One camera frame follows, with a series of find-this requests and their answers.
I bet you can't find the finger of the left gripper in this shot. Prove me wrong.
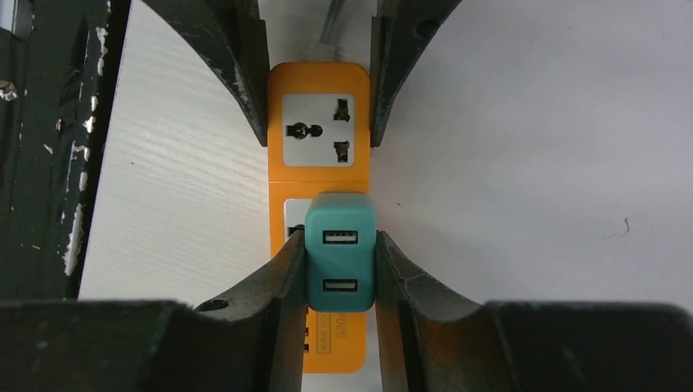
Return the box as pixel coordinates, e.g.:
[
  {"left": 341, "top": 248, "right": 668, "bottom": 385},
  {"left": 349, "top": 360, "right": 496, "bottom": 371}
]
[
  {"left": 369, "top": 0, "right": 461, "bottom": 147},
  {"left": 145, "top": 0, "right": 270, "bottom": 147}
]

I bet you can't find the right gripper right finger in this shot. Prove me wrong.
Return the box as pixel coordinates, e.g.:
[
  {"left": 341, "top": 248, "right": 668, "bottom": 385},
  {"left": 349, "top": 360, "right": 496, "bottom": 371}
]
[{"left": 375, "top": 232, "right": 692, "bottom": 391}]

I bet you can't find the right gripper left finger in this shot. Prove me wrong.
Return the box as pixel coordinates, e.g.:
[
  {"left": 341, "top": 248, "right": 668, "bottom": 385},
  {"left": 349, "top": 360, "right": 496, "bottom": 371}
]
[{"left": 1, "top": 231, "right": 306, "bottom": 391}]

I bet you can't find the orange power strip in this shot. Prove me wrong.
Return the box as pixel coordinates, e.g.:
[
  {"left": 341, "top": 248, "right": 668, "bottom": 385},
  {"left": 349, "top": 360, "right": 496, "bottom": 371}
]
[{"left": 266, "top": 60, "right": 373, "bottom": 376}]

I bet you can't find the teal plug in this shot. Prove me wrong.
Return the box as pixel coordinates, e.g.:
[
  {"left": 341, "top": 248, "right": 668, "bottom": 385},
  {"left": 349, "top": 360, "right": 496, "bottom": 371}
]
[{"left": 305, "top": 192, "right": 377, "bottom": 313}]

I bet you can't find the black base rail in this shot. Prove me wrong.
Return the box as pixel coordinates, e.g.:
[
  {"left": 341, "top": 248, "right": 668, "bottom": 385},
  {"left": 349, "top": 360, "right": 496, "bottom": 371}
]
[{"left": 1, "top": 1, "right": 131, "bottom": 301}]

